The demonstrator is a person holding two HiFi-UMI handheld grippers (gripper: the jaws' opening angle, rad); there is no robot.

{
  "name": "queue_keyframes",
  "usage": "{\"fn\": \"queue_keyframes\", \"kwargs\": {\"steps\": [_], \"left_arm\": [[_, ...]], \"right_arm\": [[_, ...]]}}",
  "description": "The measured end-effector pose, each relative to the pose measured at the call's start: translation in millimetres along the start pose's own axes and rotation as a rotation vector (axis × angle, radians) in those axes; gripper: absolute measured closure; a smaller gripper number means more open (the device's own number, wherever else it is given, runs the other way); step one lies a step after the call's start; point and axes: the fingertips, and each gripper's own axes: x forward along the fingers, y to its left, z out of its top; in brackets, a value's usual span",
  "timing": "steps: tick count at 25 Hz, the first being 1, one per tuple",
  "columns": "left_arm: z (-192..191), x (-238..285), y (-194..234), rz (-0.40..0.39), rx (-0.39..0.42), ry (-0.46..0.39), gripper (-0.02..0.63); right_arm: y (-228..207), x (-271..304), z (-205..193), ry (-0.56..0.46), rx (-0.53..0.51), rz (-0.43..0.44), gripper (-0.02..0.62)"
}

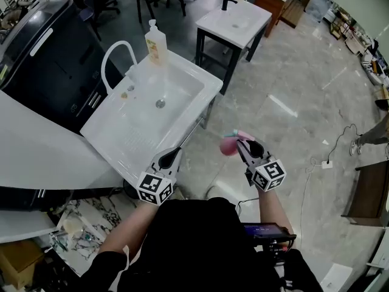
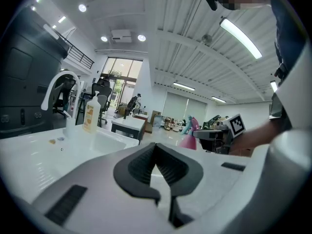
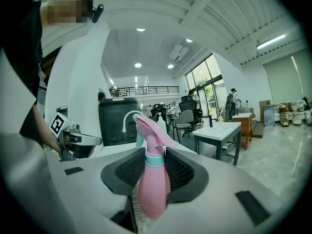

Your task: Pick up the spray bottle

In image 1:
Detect small white sink on black frame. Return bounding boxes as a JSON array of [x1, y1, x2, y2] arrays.
[[194, 0, 273, 96]]

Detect person's right forearm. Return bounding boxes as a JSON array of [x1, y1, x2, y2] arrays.
[[257, 186, 293, 229]]

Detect marble patterned board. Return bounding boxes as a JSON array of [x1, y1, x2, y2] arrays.
[[45, 195, 130, 277]]

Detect metal towel rail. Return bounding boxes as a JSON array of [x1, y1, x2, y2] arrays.
[[177, 116, 204, 150]]

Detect dark wooden table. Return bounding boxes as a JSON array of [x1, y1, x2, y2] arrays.
[[340, 159, 389, 226]]

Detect black screen device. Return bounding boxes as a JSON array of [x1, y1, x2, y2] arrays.
[[242, 221, 297, 257]]

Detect person's left forearm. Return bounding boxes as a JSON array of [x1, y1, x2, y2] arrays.
[[97, 198, 159, 263]]

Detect white rectangular sink basin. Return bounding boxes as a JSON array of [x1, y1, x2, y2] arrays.
[[79, 47, 224, 179]]

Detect cardboard box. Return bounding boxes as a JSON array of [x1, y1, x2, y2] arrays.
[[0, 238, 46, 290]]

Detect clear soap pump bottle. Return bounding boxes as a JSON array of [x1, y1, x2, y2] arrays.
[[144, 19, 168, 67]]

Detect wooden vanity with white top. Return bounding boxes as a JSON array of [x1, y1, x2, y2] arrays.
[[253, 0, 296, 38]]

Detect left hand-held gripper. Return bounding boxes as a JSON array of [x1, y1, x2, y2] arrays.
[[137, 147, 184, 207]]

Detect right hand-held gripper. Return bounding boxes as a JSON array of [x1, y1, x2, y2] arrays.
[[235, 138, 287, 192]]

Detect person's black clothing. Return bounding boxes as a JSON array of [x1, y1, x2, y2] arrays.
[[81, 196, 323, 292]]

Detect clear plastic bag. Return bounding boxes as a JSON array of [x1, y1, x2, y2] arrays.
[[48, 214, 92, 252]]

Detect black cable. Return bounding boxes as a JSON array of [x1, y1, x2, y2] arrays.
[[326, 123, 362, 163]]

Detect black cabinet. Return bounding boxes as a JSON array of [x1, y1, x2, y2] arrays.
[[0, 0, 124, 135]]

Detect white power cable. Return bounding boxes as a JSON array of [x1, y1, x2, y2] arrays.
[[299, 156, 323, 249]]

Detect white curved counter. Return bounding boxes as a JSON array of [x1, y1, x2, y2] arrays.
[[0, 89, 130, 191]]

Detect white curved faucet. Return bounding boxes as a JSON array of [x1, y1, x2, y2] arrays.
[[100, 40, 139, 94]]

